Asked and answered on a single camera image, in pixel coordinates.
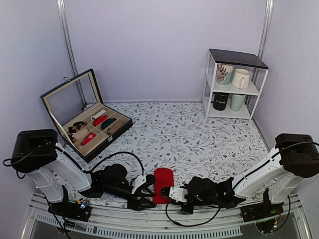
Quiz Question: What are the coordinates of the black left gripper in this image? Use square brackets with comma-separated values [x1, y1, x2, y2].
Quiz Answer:
[103, 184, 157, 212]

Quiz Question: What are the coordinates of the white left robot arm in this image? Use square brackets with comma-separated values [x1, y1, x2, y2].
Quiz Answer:
[3, 129, 156, 222]

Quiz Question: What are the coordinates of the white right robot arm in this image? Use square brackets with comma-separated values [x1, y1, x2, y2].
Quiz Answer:
[160, 133, 319, 217]

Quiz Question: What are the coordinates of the beige rolled sock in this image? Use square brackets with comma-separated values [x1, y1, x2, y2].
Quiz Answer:
[106, 119, 126, 135]

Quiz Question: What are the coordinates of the red snowflake rolled sock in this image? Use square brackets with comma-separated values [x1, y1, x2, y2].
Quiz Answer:
[80, 132, 96, 146]

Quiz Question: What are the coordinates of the dark green rolled sock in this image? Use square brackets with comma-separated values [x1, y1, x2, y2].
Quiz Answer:
[101, 118, 117, 130]

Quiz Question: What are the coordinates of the black sock organizer box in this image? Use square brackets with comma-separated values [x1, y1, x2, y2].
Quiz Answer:
[41, 69, 133, 162]

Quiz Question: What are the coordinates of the red rolled sock in box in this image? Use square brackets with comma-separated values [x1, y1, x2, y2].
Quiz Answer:
[93, 115, 108, 126]

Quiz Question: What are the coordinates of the white rolled sock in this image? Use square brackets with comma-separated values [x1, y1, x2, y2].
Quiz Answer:
[91, 109, 106, 120]

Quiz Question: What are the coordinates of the argyle patterned rolled sock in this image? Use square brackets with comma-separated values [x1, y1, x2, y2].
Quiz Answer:
[68, 121, 86, 134]

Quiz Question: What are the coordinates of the black mug with text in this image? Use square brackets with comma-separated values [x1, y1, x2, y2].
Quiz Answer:
[213, 92, 229, 111]

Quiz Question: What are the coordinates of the mint green cup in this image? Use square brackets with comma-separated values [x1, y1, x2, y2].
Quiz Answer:
[230, 94, 246, 112]

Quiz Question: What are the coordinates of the white metal shelf rack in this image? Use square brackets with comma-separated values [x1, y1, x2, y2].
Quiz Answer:
[202, 49, 269, 121]

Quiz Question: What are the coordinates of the floral patterned mug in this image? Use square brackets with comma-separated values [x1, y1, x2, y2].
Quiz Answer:
[216, 63, 234, 85]

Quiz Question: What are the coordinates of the cream ribbed mug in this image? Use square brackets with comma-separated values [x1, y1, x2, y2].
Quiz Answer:
[231, 68, 251, 90]

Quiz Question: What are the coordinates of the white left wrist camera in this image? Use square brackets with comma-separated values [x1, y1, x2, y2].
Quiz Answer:
[132, 174, 147, 194]

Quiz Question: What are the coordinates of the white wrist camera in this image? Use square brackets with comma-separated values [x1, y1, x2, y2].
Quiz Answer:
[168, 187, 188, 203]
[132, 174, 147, 194]

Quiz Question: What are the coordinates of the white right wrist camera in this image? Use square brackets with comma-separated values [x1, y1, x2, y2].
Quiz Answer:
[168, 187, 188, 203]

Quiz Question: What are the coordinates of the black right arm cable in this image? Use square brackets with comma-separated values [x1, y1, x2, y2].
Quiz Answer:
[165, 199, 222, 227]

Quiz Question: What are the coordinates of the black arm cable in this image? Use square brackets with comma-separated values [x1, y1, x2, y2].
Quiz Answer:
[2, 151, 145, 180]
[165, 199, 222, 227]

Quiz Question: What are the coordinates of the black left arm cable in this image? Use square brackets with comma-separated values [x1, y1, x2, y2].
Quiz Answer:
[2, 151, 145, 180]

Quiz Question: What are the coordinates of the aluminium table edge rail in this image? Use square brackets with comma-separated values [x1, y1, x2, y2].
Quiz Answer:
[20, 192, 314, 239]

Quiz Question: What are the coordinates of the left aluminium frame post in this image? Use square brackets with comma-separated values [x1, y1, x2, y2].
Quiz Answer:
[56, 0, 88, 110]

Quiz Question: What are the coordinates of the aluminium frame post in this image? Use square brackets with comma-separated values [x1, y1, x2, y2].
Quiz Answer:
[56, 0, 88, 110]
[257, 0, 274, 60]

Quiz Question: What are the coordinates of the right aluminium frame post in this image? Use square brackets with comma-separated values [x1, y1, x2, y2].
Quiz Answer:
[257, 0, 274, 60]

